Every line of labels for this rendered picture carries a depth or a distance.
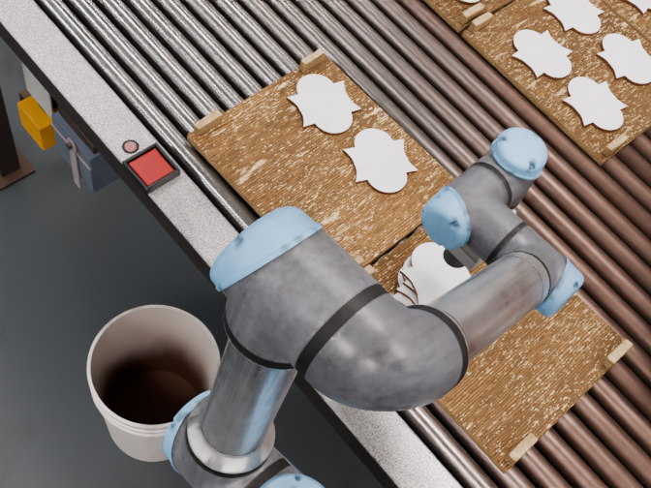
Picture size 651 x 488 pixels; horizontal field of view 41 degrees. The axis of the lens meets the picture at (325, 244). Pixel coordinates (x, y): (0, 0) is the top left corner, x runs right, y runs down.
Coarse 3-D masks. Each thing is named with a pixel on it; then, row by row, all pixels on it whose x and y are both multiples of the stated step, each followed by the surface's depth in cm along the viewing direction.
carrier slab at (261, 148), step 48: (288, 96) 171; (192, 144) 163; (240, 144) 163; (288, 144) 165; (336, 144) 167; (240, 192) 159; (288, 192) 160; (336, 192) 162; (432, 192) 165; (336, 240) 157; (384, 240) 158
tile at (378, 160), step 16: (368, 144) 167; (384, 144) 168; (400, 144) 169; (352, 160) 165; (368, 160) 166; (384, 160) 166; (400, 160) 167; (368, 176) 164; (384, 176) 164; (400, 176) 165; (384, 192) 163
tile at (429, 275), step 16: (416, 256) 153; (432, 256) 154; (400, 272) 152; (416, 272) 151; (432, 272) 152; (448, 272) 152; (464, 272) 153; (416, 288) 150; (432, 288) 150; (448, 288) 151
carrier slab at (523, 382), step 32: (384, 288) 154; (544, 320) 156; (576, 320) 157; (480, 352) 151; (512, 352) 152; (544, 352) 153; (576, 352) 154; (608, 352) 155; (480, 384) 148; (512, 384) 149; (544, 384) 150; (576, 384) 151; (480, 416) 145; (512, 416) 146; (544, 416) 147; (480, 448) 143
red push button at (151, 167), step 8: (152, 152) 160; (136, 160) 159; (144, 160) 159; (152, 160) 159; (160, 160) 160; (136, 168) 158; (144, 168) 158; (152, 168) 159; (160, 168) 159; (168, 168) 159; (144, 176) 157; (152, 176) 158; (160, 176) 158
